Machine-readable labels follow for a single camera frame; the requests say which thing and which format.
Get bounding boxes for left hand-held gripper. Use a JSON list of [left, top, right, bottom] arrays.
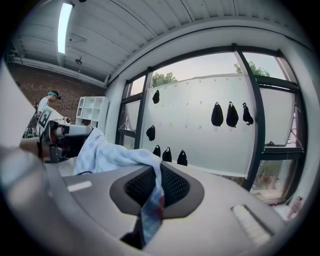
[[36, 106, 94, 164]]

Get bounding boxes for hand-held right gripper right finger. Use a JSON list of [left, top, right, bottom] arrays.
[[149, 162, 288, 256]]

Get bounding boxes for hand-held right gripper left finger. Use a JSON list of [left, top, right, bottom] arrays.
[[7, 159, 158, 256]]

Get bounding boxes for white blue checked clothes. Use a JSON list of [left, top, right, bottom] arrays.
[[73, 127, 166, 248]]

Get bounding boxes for person's left forearm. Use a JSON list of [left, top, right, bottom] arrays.
[[19, 136, 45, 161]]

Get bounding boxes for white desk with shelves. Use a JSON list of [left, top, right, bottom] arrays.
[[75, 96, 110, 126]]

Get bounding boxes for group of black hanging bags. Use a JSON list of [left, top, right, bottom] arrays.
[[146, 89, 255, 166]]

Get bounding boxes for white hook panel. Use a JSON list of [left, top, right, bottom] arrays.
[[141, 74, 260, 180]]

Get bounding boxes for long ceiling light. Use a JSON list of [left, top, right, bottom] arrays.
[[57, 2, 75, 55]]

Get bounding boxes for black window frame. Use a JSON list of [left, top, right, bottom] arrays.
[[116, 42, 308, 202]]

